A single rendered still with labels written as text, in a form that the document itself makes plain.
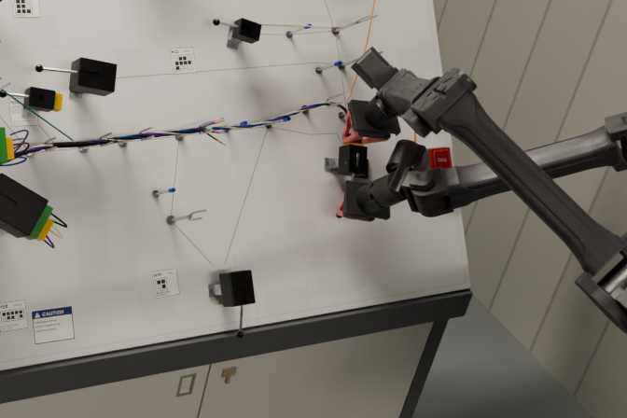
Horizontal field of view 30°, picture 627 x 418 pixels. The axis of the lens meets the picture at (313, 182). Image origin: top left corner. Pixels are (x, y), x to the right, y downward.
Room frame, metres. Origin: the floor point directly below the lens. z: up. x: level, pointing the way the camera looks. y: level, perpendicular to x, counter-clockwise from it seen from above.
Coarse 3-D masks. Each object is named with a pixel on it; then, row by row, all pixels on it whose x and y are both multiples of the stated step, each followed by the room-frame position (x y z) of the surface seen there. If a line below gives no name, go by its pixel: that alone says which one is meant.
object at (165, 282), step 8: (152, 272) 1.72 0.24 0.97; (160, 272) 1.73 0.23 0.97; (168, 272) 1.73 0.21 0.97; (176, 272) 1.74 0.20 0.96; (160, 280) 1.72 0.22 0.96; (168, 280) 1.73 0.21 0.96; (176, 280) 1.74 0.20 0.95; (160, 288) 1.71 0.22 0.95; (168, 288) 1.72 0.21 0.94; (176, 288) 1.73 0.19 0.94; (160, 296) 1.70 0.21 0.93; (168, 296) 1.71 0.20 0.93
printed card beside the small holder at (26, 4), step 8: (16, 0) 1.86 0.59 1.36; (24, 0) 1.87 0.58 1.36; (32, 0) 1.87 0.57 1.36; (16, 8) 1.85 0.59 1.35; (24, 8) 1.86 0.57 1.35; (32, 8) 1.87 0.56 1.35; (16, 16) 1.84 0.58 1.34; (24, 16) 1.85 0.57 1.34; (32, 16) 1.86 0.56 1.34; (40, 16) 1.87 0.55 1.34
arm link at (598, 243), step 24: (432, 96) 1.51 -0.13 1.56; (456, 96) 1.49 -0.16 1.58; (432, 120) 1.46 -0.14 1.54; (456, 120) 1.47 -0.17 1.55; (480, 120) 1.47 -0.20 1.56; (480, 144) 1.45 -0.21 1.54; (504, 144) 1.45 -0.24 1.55; (504, 168) 1.43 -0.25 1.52; (528, 168) 1.43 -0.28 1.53; (528, 192) 1.41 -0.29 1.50; (552, 192) 1.41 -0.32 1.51; (552, 216) 1.39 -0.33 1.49; (576, 216) 1.39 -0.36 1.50; (576, 240) 1.37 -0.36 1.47; (600, 240) 1.37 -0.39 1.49; (624, 240) 1.37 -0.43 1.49; (600, 264) 1.35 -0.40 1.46; (600, 288) 1.33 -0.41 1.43; (624, 312) 1.30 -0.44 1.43
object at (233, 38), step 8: (216, 24) 2.01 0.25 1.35; (224, 24) 2.02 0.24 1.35; (232, 24) 2.02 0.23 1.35; (240, 24) 2.02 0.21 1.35; (248, 24) 2.03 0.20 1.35; (256, 24) 2.04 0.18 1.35; (232, 32) 2.04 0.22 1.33; (240, 32) 2.01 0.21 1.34; (248, 32) 2.02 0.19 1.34; (256, 32) 2.03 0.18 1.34; (232, 40) 2.06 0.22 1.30; (240, 40) 2.06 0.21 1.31; (248, 40) 2.03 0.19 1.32; (256, 40) 2.03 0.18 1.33; (232, 48) 2.06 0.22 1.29
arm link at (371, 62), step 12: (372, 48) 2.00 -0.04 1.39; (360, 60) 1.96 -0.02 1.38; (372, 60) 1.97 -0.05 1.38; (384, 60) 1.99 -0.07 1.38; (360, 72) 1.97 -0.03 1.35; (372, 72) 1.95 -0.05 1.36; (384, 72) 1.96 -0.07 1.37; (396, 72) 1.96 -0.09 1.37; (372, 84) 1.94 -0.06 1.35; (384, 84) 1.94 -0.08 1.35; (384, 108) 1.88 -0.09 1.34
